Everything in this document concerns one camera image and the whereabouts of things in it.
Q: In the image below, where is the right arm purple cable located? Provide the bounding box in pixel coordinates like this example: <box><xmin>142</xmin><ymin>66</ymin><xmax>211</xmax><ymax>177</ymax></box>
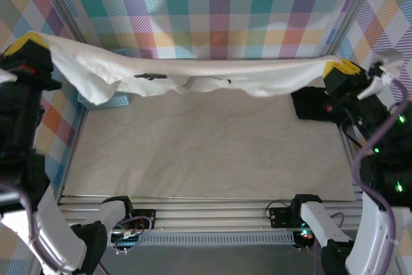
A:
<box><xmin>314</xmin><ymin>80</ymin><xmax>411</xmax><ymax>275</ymax></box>

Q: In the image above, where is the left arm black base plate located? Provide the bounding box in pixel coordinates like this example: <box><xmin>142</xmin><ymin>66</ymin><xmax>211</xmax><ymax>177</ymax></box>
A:
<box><xmin>111</xmin><ymin>209</ymin><xmax>157</xmax><ymax>231</ymax></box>

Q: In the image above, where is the white t-shirt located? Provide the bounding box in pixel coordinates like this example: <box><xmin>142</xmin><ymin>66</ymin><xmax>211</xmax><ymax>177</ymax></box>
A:
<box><xmin>32</xmin><ymin>32</ymin><xmax>344</xmax><ymax>107</ymax></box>

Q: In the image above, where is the aluminium side rail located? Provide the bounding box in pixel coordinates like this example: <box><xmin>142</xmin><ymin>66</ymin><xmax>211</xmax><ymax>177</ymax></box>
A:
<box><xmin>56</xmin><ymin>107</ymin><xmax>89</xmax><ymax>207</ymax></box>
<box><xmin>334</xmin><ymin>122</ymin><xmax>366</xmax><ymax>204</ymax></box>

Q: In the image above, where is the black t-shirt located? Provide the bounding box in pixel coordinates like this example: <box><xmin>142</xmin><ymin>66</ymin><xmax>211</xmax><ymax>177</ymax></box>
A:
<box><xmin>290</xmin><ymin>85</ymin><xmax>335</xmax><ymax>124</ymax></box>

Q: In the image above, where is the grey slotted cable duct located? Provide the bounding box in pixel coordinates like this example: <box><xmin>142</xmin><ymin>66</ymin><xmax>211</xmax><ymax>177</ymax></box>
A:
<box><xmin>108</xmin><ymin>232</ymin><xmax>296</xmax><ymax>247</ymax></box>

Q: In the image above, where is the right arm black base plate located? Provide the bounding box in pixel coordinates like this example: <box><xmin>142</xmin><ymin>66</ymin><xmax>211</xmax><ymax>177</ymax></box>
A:
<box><xmin>268</xmin><ymin>206</ymin><xmax>305</xmax><ymax>229</ymax></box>

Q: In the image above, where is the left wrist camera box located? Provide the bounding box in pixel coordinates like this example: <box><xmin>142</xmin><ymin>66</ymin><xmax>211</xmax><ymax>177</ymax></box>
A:
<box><xmin>0</xmin><ymin>70</ymin><xmax>17</xmax><ymax>85</ymax></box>

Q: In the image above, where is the blue plastic basket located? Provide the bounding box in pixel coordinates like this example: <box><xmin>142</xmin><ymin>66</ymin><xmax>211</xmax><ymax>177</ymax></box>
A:
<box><xmin>78</xmin><ymin>48</ymin><xmax>131</xmax><ymax>108</ymax></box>

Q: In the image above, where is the aluminium mounting rail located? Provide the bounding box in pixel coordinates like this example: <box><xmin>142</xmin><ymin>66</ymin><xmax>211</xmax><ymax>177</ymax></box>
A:
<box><xmin>57</xmin><ymin>193</ymin><xmax>366</xmax><ymax>234</ymax></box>

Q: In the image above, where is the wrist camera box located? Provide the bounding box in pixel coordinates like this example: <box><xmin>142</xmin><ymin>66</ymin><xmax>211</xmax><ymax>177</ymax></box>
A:
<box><xmin>357</xmin><ymin>48</ymin><xmax>405</xmax><ymax>100</ymax></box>
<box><xmin>0</xmin><ymin>70</ymin><xmax>17</xmax><ymax>85</ymax></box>

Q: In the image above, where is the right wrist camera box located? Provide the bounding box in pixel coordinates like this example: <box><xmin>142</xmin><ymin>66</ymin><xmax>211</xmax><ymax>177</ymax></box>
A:
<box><xmin>357</xmin><ymin>48</ymin><xmax>405</xmax><ymax>100</ymax></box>

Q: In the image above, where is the aluminium frame post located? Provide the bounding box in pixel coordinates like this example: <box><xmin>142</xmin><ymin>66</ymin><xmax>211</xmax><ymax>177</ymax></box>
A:
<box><xmin>40</xmin><ymin>0</ymin><xmax>93</xmax><ymax>60</ymax></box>
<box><xmin>323</xmin><ymin>0</ymin><xmax>384</xmax><ymax>65</ymax></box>

